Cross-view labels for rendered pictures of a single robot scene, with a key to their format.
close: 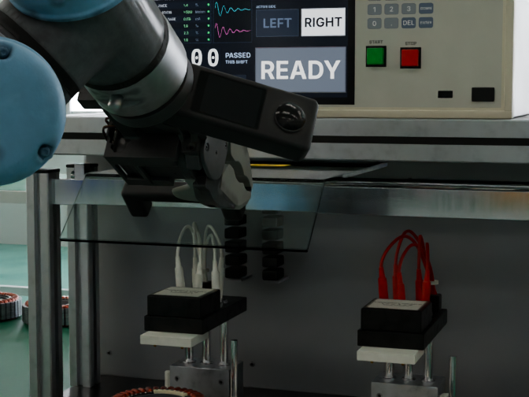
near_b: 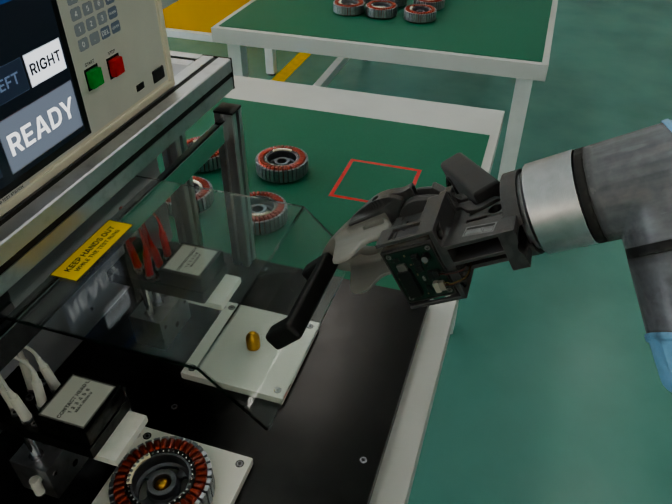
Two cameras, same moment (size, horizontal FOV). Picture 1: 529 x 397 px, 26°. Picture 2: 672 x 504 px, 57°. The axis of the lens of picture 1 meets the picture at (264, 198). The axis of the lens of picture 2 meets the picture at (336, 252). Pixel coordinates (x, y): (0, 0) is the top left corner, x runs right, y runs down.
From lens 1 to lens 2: 1.16 m
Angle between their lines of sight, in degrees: 87
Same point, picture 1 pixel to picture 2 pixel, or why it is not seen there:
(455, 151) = (177, 130)
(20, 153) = not seen: outside the picture
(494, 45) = (155, 28)
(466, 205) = (193, 165)
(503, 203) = (206, 149)
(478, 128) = (183, 104)
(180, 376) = (57, 467)
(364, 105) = (98, 129)
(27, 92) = not seen: outside the picture
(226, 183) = not seen: hidden behind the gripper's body
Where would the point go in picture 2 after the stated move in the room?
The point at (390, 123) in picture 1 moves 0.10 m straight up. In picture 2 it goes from (142, 133) to (123, 46)
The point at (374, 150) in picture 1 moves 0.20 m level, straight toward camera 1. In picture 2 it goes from (139, 163) to (313, 171)
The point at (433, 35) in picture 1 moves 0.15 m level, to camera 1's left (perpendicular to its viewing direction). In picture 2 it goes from (122, 36) to (78, 93)
